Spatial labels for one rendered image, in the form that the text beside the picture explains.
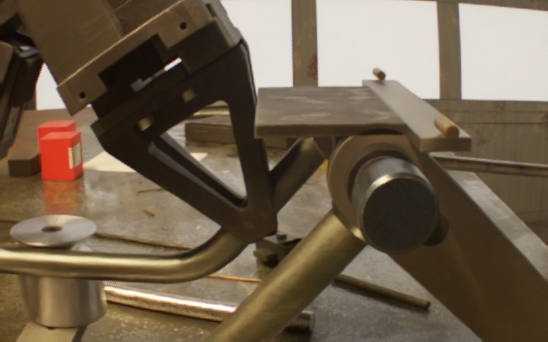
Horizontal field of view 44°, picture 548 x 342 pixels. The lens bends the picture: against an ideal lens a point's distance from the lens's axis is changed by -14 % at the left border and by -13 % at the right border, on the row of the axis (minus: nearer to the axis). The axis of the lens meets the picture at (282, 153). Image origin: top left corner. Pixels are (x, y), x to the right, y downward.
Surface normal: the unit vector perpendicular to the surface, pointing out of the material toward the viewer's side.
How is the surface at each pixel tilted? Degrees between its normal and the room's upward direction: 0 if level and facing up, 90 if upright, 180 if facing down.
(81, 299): 90
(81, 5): 90
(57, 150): 90
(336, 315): 0
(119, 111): 90
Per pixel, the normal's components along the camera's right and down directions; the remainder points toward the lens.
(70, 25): 0.02, 0.21
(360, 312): -0.02, -0.98
